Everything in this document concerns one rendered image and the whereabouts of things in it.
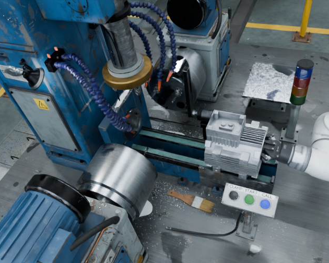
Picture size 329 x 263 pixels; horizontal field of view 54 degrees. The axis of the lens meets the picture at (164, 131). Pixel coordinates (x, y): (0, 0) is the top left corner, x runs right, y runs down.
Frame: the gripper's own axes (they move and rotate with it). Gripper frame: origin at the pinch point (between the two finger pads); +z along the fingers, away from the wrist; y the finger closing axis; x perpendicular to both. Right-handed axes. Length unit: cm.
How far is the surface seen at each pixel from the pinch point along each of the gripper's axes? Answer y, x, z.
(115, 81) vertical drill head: 8.1, -20.6, 42.8
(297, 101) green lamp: -27.1, -0.6, -18.8
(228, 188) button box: 21.9, -0.9, -3.7
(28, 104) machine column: 18, -5, 77
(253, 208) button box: 25.7, -0.3, -12.6
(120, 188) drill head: 36.2, -3.0, 28.6
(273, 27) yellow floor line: -252, 109, 5
